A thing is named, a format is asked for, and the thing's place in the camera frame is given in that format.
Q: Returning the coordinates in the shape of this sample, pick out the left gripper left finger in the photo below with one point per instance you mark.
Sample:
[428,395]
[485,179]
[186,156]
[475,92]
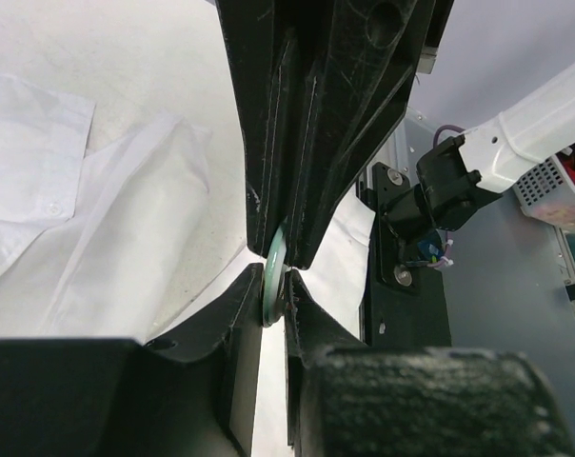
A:
[188,392]

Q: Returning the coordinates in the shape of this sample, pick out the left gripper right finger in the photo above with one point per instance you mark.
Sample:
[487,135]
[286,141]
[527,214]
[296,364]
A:
[345,398]

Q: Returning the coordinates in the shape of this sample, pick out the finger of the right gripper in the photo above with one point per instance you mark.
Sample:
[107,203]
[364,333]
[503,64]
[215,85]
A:
[355,95]
[276,54]

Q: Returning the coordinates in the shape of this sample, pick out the colourful painted round brooch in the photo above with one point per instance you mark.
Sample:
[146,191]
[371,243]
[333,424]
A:
[274,273]

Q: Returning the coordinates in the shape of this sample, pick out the white garment shirt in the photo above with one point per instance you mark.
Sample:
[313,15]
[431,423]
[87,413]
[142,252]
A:
[89,241]

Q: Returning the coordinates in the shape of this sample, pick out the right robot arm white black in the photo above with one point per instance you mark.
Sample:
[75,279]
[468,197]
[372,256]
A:
[473,169]

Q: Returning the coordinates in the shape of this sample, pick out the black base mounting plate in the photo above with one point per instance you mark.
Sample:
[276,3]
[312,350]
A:
[404,307]

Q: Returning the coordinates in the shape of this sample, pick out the white perforated basket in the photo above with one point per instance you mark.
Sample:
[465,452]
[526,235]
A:
[547,192]

